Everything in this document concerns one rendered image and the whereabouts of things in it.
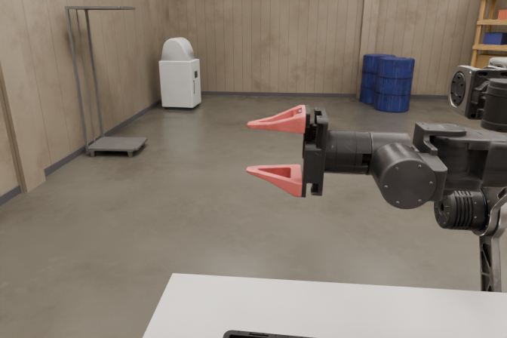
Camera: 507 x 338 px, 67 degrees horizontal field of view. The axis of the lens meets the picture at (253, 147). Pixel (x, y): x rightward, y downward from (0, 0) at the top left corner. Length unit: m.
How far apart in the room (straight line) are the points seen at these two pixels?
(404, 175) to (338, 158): 0.09
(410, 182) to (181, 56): 6.91
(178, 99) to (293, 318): 6.29
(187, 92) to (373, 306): 6.23
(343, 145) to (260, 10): 8.15
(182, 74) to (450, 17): 5.52
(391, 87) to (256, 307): 6.39
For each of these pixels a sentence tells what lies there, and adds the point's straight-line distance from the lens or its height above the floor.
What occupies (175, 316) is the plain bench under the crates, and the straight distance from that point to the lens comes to 1.39.
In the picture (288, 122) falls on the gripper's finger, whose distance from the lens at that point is 0.46.
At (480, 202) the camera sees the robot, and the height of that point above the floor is 0.94.
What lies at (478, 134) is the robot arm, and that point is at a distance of 0.54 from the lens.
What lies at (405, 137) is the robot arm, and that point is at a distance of 0.51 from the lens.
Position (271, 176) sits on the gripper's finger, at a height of 1.43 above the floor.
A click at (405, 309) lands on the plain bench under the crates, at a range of 1.48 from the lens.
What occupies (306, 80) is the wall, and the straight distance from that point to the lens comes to 8.66.
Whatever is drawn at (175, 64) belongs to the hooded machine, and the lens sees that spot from 7.27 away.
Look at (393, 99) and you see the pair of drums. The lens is 7.49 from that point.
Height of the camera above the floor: 1.62
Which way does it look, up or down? 18 degrees down
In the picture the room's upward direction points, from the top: straight up
